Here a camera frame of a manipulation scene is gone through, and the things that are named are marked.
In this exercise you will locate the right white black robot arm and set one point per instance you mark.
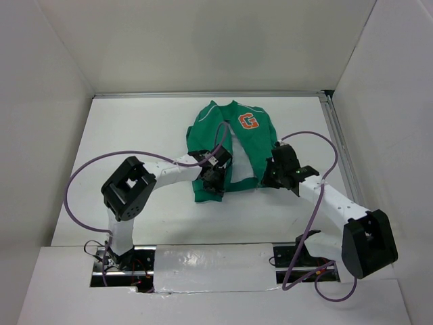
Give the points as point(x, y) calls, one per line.
point(365, 244)

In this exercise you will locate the green jacket with grey lining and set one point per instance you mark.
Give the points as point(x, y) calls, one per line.
point(250, 140)

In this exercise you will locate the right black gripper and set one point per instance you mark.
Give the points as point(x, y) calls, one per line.
point(267, 181)

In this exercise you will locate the white front cover panel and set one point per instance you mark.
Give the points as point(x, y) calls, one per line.
point(214, 268)

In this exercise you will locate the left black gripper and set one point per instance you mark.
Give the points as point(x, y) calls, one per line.
point(218, 188)

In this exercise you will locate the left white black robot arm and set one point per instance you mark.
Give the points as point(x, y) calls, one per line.
point(128, 189)

